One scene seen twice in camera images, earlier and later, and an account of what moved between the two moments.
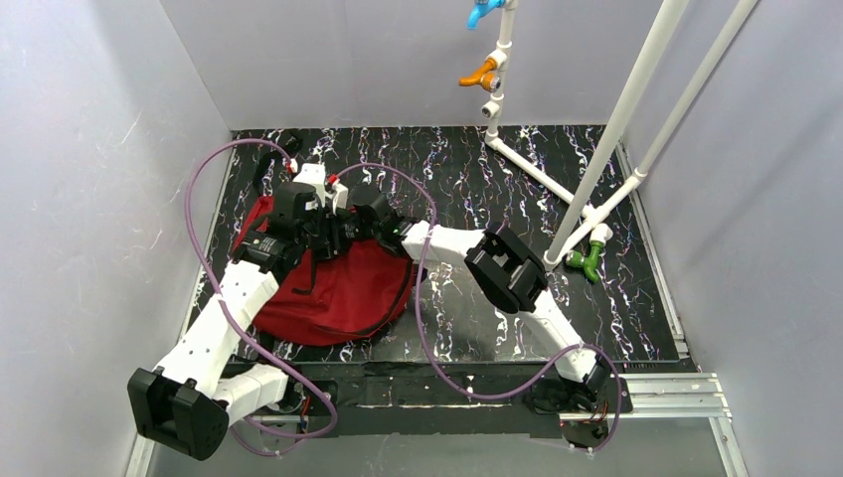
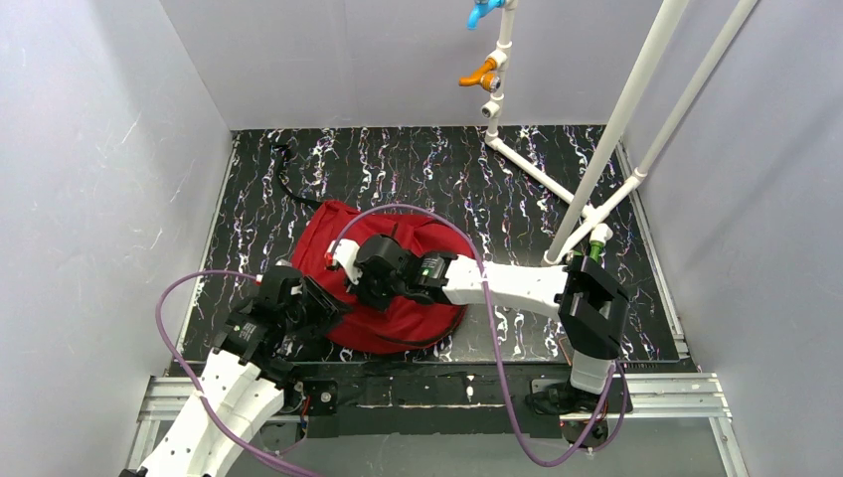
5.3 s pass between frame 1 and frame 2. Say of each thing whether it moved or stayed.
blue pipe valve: stayed
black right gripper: moved
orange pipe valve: stayed
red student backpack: moved
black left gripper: moved
